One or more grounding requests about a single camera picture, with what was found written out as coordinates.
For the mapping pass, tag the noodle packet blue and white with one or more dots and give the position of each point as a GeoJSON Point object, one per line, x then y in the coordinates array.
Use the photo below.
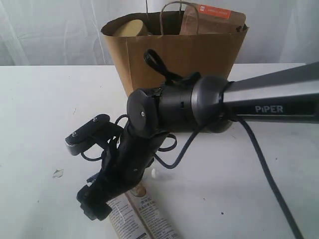
{"type": "Point", "coordinates": [135, 215]}

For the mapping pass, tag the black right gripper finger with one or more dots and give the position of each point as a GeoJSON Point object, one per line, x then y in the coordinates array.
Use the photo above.
{"type": "Point", "coordinates": [91, 204]}

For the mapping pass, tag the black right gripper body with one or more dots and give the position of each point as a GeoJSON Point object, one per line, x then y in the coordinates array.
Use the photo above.
{"type": "Point", "coordinates": [126, 170]}

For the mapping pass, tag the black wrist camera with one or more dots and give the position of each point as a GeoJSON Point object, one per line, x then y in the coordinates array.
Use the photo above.
{"type": "Point", "coordinates": [99, 130]}

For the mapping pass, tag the white crumpled paper bit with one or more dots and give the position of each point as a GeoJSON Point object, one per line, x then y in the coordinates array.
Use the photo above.
{"type": "Point", "coordinates": [154, 173]}

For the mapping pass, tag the white background curtain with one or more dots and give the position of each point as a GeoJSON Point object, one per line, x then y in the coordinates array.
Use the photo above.
{"type": "Point", "coordinates": [68, 32]}

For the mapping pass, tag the brown paper shopping bag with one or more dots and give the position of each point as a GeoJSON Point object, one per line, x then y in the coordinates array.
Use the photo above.
{"type": "Point", "coordinates": [208, 54]}

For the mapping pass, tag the brown kraft coffee pouch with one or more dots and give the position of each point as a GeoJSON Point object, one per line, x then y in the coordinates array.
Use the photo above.
{"type": "Point", "coordinates": [205, 19]}

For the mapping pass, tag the torn clear plastic scrap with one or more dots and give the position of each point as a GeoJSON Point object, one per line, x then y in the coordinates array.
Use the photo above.
{"type": "Point", "coordinates": [58, 173]}

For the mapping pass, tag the clear jar with gold lid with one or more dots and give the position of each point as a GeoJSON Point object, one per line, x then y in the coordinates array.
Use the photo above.
{"type": "Point", "coordinates": [132, 28]}

